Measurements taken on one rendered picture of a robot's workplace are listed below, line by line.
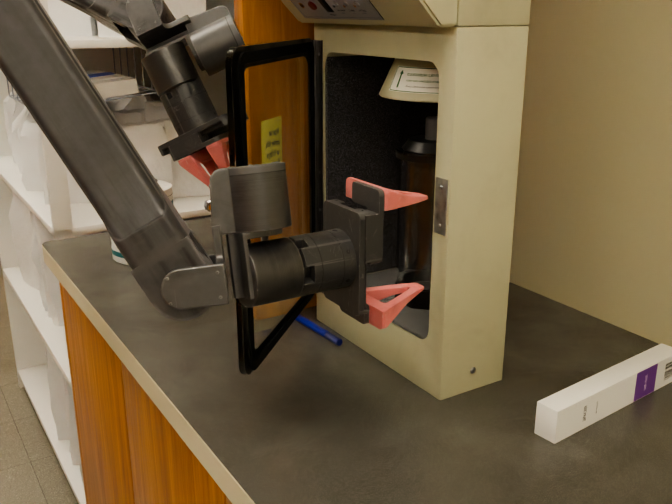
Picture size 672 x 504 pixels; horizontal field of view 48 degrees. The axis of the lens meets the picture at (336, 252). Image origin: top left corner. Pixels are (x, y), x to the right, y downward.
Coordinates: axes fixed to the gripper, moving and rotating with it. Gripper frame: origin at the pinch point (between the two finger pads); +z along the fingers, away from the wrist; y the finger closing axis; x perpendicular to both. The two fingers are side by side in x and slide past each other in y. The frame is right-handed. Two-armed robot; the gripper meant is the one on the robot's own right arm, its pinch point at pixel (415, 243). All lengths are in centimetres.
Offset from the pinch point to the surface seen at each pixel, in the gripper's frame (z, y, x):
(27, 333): -6, -98, 233
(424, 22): 8.8, 21.5, 11.1
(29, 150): -7, -16, 170
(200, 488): -15, -40, 27
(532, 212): 55, -12, 36
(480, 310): 18.2, -14.5, 8.9
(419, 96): 14.4, 12.3, 18.6
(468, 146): 14.4, 7.4, 8.9
